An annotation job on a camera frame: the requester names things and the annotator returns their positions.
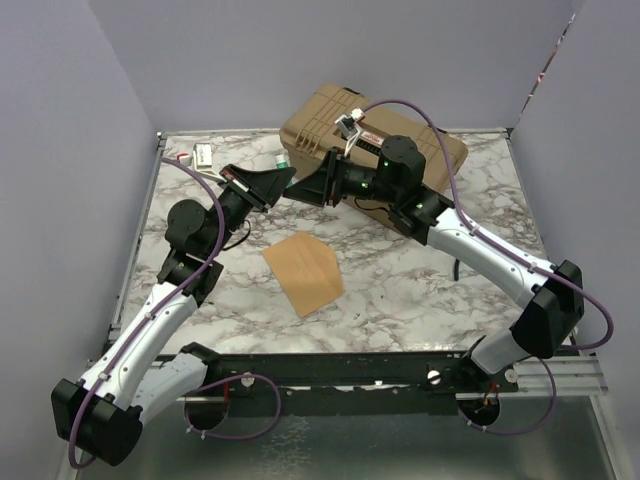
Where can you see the aluminium frame rail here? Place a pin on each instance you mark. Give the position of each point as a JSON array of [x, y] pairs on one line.
[[576, 376]]

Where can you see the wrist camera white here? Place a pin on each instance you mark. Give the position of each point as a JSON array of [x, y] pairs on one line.
[[200, 160], [348, 124]]

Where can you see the brown paper envelope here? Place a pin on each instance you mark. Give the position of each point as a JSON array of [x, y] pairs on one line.
[[307, 271]]

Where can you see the tan plastic tool case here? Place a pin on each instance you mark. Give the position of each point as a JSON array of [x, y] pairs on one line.
[[396, 171]]

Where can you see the black mounting base rail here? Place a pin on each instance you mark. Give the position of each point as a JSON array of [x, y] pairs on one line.
[[341, 384]]

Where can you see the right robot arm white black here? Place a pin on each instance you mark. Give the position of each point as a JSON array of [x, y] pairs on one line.
[[551, 309]]

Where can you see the green white glue stick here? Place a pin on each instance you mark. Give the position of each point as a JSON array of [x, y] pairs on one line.
[[281, 161]]

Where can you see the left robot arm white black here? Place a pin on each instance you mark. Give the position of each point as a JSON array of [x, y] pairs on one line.
[[103, 413]]

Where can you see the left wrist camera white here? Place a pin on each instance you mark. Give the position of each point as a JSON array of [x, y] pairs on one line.
[[200, 160]]

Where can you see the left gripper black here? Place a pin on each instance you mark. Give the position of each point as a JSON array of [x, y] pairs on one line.
[[260, 187]]

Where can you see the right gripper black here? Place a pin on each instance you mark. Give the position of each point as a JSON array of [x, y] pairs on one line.
[[324, 185]]

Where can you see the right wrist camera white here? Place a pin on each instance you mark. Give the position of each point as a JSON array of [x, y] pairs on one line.
[[348, 124]]

